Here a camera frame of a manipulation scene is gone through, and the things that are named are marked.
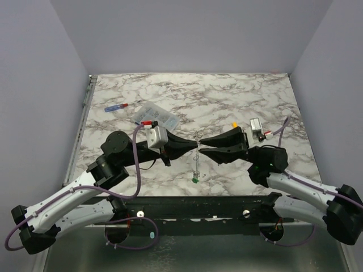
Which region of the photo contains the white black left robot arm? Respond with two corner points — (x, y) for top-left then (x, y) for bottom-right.
(11, 126), (198, 254)

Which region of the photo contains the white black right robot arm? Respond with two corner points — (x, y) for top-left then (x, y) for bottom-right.
(199, 126), (362, 245)

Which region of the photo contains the clear plastic screw organizer box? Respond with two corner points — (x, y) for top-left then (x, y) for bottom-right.
(131, 101), (180, 132)

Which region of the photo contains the aluminium table edge rail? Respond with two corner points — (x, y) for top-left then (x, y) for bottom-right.
(62, 74), (98, 187)

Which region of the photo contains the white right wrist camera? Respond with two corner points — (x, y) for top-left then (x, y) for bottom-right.
(250, 118), (263, 141)

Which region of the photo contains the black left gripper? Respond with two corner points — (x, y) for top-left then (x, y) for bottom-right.
(123, 129), (199, 167)

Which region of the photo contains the blue red handled screwdriver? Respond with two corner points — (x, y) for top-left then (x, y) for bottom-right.
(104, 100), (142, 112)

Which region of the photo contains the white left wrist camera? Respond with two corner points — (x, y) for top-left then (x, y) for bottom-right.
(146, 126), (168, 149)

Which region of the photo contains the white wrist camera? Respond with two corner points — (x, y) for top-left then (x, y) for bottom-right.
(250, 118), (263, 141)
(146, 126), (168, 149)

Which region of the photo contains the black front mounting rail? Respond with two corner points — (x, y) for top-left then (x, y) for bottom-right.
(111, 193), (281, 236)

